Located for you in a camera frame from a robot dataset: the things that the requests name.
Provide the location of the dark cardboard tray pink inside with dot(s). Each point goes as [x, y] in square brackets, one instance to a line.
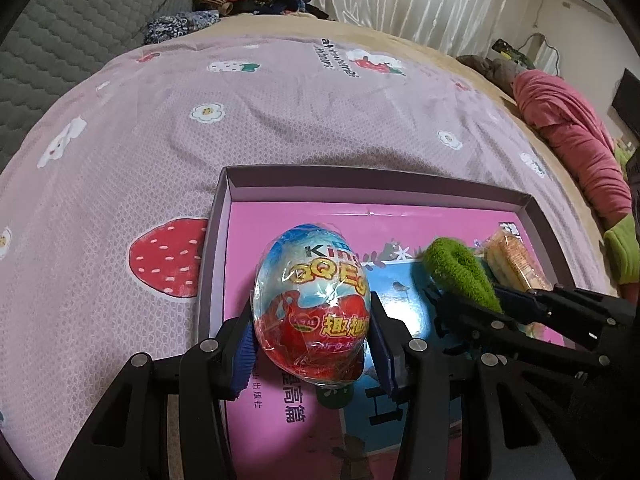
[300, 215]

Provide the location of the grey quilted headboard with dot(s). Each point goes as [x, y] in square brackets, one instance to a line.
[75, 35]

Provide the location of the dark grey cloth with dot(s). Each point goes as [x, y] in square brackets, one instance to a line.
[487, 75]

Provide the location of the clear cracker packet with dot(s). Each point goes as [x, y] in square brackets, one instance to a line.
[520, 265]

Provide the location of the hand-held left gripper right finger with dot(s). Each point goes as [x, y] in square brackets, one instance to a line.
[382, 355]

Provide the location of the blue and red chocolate egg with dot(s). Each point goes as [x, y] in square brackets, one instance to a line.
[310, 310]

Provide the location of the metal rack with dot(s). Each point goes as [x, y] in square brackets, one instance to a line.
[542, 52]

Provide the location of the black television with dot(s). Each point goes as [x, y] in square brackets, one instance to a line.
[627, 105]

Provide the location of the pink quilt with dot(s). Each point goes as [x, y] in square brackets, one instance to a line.
[565, 125]

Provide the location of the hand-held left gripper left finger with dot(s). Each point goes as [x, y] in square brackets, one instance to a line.
[245, 355]

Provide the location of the green fleece blanket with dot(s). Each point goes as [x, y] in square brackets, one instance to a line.
[622, 245]

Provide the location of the green and black item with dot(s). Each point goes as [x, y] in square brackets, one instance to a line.
[510, 52]

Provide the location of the green fuzzy scrunchie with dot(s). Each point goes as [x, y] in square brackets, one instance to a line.
[450, 265]

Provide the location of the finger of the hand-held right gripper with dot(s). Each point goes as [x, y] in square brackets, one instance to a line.
[590, 317]
[500, 335]

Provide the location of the dark floral cloth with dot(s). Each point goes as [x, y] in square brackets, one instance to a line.
[180, 27]

